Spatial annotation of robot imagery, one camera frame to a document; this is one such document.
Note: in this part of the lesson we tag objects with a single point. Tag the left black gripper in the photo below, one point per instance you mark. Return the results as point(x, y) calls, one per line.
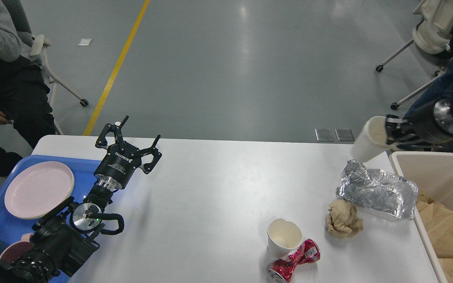
point(117, 165)

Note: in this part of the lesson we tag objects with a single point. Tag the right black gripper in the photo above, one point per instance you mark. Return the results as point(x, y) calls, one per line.
point(431, 122)

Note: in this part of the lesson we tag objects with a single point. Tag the white paper cup back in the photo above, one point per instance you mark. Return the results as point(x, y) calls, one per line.
point(372, 140)

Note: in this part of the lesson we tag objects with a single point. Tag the white paper cup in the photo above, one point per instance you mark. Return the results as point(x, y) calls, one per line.
point(283, 237)
point(372, 140)

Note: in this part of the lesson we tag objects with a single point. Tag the aluminium foil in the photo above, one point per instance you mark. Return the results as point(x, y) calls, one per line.
point(384, 194)

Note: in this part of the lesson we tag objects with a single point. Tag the pink plate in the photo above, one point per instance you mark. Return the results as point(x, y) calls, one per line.
point(46, 173)

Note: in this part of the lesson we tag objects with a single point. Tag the brown paper ball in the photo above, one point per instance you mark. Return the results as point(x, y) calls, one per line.
point(342, 220)

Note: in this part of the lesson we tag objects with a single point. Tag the brown paper bag front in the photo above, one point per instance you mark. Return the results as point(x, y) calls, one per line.
point(438, 221)

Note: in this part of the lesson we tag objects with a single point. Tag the pink mug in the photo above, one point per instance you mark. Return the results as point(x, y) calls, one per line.
point(15, 250)

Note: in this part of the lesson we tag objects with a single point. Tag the white paper cup front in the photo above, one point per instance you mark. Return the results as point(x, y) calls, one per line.
point(283, 237)

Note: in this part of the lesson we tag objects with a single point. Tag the crushed red soda can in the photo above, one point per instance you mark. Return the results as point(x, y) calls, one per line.
point(281, 270)

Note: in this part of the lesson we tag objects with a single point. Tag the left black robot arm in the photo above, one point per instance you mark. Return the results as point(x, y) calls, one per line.
point(64, 238)

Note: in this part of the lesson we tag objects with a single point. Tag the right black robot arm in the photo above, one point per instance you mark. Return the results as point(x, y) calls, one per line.
point(430, 126)

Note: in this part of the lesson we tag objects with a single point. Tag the white plastic bin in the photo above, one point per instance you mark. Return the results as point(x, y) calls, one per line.
point(433, 173)

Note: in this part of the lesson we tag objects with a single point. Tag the brown paper bag in bin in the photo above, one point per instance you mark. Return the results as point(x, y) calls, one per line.
point(424, 197)

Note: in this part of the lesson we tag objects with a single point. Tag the metal floor plates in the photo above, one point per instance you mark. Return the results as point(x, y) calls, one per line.
point(333, 135)

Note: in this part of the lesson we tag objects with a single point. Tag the white chair right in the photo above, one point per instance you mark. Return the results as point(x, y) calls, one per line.
point(433, 33)

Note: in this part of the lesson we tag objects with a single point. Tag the seated person grey sweater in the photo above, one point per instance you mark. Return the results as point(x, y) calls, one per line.
point(23, 92)

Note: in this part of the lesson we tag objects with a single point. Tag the blue plastic tray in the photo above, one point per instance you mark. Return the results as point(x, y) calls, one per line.
point(12, 228)

